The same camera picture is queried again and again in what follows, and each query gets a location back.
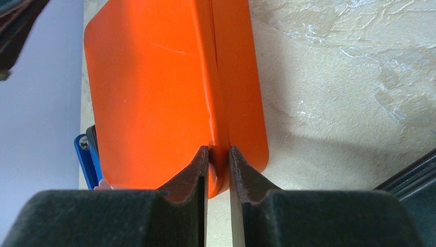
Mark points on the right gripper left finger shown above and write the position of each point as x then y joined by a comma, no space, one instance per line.
172,215

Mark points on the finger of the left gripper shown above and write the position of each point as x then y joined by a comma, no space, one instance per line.
17,20

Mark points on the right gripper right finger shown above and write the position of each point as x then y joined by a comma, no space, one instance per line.
263,214

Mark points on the orange box lid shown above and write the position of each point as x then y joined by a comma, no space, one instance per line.
155,91

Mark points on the pink metal tongs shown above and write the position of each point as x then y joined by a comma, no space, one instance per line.
104,185

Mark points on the orange chocolate box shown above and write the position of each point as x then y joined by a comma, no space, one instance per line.
239,80

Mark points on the blue stapler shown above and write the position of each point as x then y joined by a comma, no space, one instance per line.
86,146

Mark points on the black tray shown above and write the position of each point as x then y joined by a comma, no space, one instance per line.
414,186

